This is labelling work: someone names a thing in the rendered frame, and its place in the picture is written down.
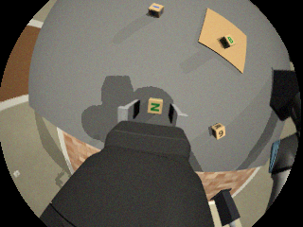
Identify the tan flat mat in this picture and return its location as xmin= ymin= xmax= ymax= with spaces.
xmin=198 ymin=8 xmax=246 ymax=73

